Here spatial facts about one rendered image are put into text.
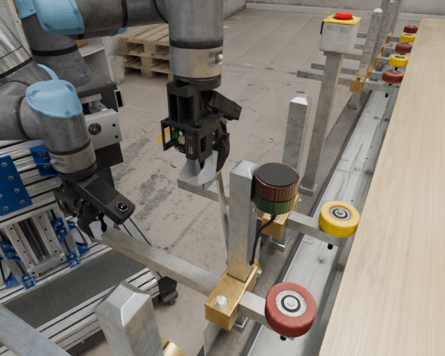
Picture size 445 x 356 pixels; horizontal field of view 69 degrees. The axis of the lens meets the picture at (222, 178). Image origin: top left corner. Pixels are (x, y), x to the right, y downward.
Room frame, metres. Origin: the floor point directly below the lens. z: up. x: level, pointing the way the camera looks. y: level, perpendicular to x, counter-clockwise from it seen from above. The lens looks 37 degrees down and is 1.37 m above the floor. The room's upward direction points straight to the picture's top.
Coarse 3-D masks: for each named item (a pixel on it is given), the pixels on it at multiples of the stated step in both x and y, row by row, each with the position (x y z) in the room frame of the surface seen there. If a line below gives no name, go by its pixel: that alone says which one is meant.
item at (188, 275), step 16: (112, 240) 0.47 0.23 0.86; (128, 240) 0.47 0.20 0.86; (128, 256) 0.45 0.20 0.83; (144, 256) 0.42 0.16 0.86; (160, 256) 0.42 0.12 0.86; (160, 272) 0.40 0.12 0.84; (176, 272) 0.39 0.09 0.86; (192, 272) 0.39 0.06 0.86; (192, 288) 0.37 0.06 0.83; (208, 288) 0.35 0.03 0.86; (240, 304) 0.32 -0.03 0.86; (256, 304) 0.32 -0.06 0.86; (256, 320) 0.30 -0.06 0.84
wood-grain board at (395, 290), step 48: (432, 48) 1.77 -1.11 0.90; (432, 96) 1.13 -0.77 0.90; (384, 144) 0.79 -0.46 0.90; (432, 144) 0.79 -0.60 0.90; (384, 192) 0.58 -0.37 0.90; (432, 192) 0.58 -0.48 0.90; (384, 240) 0.43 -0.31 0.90; (432, 240) 0.43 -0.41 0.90; (384, 288) 0.32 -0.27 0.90; (432, 288) 0.32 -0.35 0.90; (336, 336) 0.24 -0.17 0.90; (384, 336) 0.24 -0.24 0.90; (432, 336) 0.24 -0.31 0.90
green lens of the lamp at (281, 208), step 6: (258, 198) 0.34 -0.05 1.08; (294, 198) 0.34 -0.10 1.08; (258, 204) 0.34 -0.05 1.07; (264, 204) 0.33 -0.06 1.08; (270, 204) 0.33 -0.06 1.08; (276, 204) 0.33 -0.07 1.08; (282, 204) 0.33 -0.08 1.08; (288, 204) 0.33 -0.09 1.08; (294, 204) 0.34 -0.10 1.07; (264, 210) 0.33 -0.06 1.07; (270, 210) 0.33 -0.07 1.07; (276, 210) 0.33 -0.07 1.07; (282, 210) 0.33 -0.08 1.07; (288, 210) 0.33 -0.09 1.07
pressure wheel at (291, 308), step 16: (272, 288) 0.32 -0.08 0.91; (288, 288) 0.32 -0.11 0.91; (304, 288) 0.32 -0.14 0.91; (272, 304) 0.29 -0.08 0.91; (288, 304) 0.29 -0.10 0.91; (304, 304) 0.29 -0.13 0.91; (272, 320) 0.27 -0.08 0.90; (288, 320) 0.26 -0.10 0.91; (304, 320) 0.26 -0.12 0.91; (288, 336) 0.25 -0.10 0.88
